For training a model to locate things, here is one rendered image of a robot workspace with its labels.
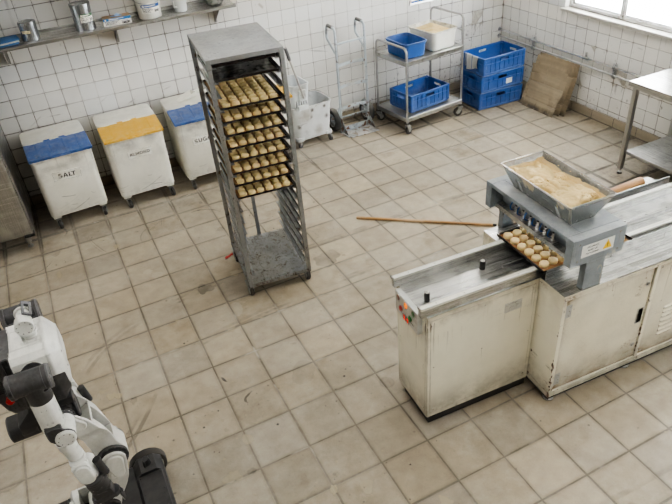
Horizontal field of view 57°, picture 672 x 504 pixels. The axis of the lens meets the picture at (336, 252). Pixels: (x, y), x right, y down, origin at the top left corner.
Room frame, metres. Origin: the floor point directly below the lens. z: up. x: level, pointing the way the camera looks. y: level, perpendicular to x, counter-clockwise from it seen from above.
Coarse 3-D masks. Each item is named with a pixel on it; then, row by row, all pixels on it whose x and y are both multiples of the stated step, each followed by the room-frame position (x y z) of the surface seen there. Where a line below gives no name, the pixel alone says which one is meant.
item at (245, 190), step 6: (264, 180) 3.89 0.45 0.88; (270, 180) 3.92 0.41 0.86; (276, 180) 3.88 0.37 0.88; (282, 180) 3.87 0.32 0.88; (288, 180) 3.90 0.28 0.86; (240, 186) 3.84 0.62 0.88; (246, 186) 3.85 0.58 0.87; (252, 186) 3.82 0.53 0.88; (258, 186) 3.82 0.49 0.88; (264, 186) 3.84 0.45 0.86; (270, 186) 3.80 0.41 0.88; (276, 186) 3.80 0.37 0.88; (282, 186) 3.82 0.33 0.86; (240, 192) 3.75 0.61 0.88; (246, 192) 3.75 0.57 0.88; (252, 192) 3.74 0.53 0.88; (258, 192) 3.77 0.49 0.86
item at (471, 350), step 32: (512, 256) 2.80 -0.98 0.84; (416, 288) 2.59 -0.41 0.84; (448, 288) 2.57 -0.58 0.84; (512, 288) 2.53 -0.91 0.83; (448, 320) 2.39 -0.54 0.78; (480, 320) 2.46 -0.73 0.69; (512, 320) 2.53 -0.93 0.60; (416, 352) 2.45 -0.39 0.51; (448, 352) 2.39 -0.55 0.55; (480, 352) 2.46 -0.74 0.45; (512, 352) 2.54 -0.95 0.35; (416, 384) 2.45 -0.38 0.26; (448, 384) 2.39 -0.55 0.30; (480, 384) 2.47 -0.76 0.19; (512, 384) 2.59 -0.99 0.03
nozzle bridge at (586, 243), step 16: (496, 192) 3.05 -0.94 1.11; (512, 192) 2.92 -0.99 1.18; (512, 208) 2.97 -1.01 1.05; (528, 208) 2.75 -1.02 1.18; (544, 208) 2.73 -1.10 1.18; (512, 224) 3.11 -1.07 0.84; (528, 224) 2.79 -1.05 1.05; (544, 224) 2.61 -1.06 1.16; (560, 224) 2.57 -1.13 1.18; (576, 224) 2.56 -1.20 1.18; (592, 224) 2.54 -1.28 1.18; (608, 224) 2.53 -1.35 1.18; (624, 224) 2.52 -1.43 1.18; (544, 240) 2.64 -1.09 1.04; (560, 240) 2.60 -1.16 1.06; (576, 240) 2.42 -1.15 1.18; (592, 240) 2.45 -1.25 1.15; (608, 240) 2.48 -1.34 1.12; (576, 256) 2.42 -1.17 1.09; (592, 256) 2.45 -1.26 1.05; (592, 272) 2.46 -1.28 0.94
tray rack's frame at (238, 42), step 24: (192, 48) 4.25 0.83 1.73; (216, 48) 3.89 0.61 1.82; (240, 48) 3.85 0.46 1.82; (264, 48) 3.80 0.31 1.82; (216, 168) 4.25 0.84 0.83; (264, 240) 4.25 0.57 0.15; (288, 240) 4.21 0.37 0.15; (240, 264) 3.95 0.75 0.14; (264, 264) 3.91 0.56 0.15; (288, 264) 3.88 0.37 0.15
